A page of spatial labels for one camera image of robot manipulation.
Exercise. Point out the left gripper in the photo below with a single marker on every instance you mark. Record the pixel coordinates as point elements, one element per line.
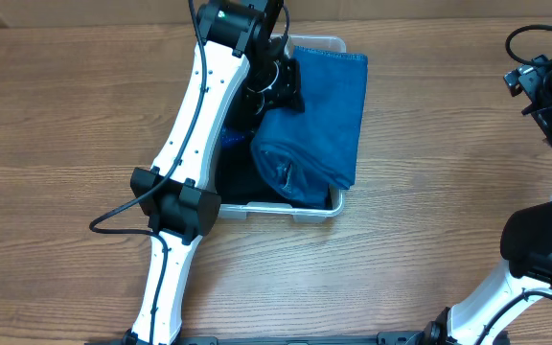
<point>291,95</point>

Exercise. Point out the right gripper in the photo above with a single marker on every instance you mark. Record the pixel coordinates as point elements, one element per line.
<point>549,126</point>

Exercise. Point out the blue sequin garment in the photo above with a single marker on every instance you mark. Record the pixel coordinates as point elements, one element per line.
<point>231,138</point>

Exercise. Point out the blue denim jeans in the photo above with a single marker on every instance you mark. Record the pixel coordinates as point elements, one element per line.
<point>302,155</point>

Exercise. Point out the black garment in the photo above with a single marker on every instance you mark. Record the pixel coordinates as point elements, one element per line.
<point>237,179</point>

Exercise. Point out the clear plastic storage bin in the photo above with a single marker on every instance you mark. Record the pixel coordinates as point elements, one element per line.
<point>336,197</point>

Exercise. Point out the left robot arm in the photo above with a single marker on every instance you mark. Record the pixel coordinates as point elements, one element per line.
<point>240,72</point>

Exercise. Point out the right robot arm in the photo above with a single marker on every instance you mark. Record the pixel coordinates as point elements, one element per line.
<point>524,274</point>

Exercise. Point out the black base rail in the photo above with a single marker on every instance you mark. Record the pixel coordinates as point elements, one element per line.
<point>383,338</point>

